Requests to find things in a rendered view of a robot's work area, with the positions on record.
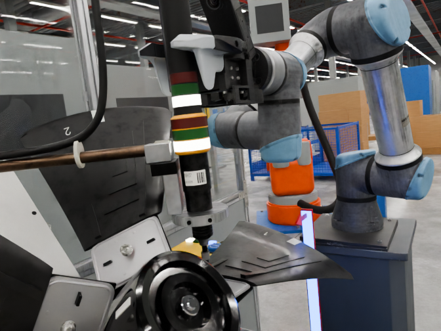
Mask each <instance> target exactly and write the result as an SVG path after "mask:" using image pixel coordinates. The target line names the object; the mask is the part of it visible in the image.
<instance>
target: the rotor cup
mask: <svg viewBox="0 0 441 331"><path fill-rule="evenodd" d="M187 294H189V295H192V296H194V297H195V298H196V299H197V300H198V302H199V313H198V314H197V315H194V316H190V315H187V314H186V313H185V312H184V311H183V310H182V307H181V299H182V297H183V296H185V295H187ZM129 297H130V298H131V304H130V306H128V308H126V310H125V311H124V312H123V313H122V314H121V315H120V316H119V317H118V318H117V319H116V311H117V310H118V309H119V308H120V307H121V306H122V305H123V304H124V303H125V301H126V300H127V299H128V298H129ZM240 328H241V321H240V311H239V308H238V304H237V301H236V298H235V296H234V293H233V291H232V289H231V287H230V286H229V284H228V283H227V281H226V280H225V278H224V277H223V276H222V275H221V274H220V273H219V272H218V271H217V270H216V268H214V266H212V264H210V263H209V262H207V261H206V260H204V259H203V258H201V257H199V256H197V255H194V254H191V253H189V252H184V251H168V252H163V253H161V254H158V255H156V256H154V257H153V258H151V259H149V260H148V261H147V262H146V263H145V264H144V265H143V266H142V267H141V268H140V269H139V270H138V271H137V272H136V274H135V275H134V276H133V277H132V278H131V279H130V281H128V283H126V285H125V286H124V287H123V288H122V289H121V290H120V291H118V292H117V293H115V294H114V298H113V300H112V304H111V306H110V310H109V312H108V316H107V318H106V321H105V323H104V327H103V329H102V331H240Z"/></svg>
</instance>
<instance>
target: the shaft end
mask: <svg viewBox="0 0 441 331"><path fill-rule="evenodd" d="M181 307H182V310H183V311H184V312H185V313H186V314H187V315H190V316H194V315H197V314H198V313H199V311H200V304H199V302H198V300H197V299H196V298H195V297H194V296H192V295H189V294H187V295H185V296H183V297H182V299H181Z"/></svg>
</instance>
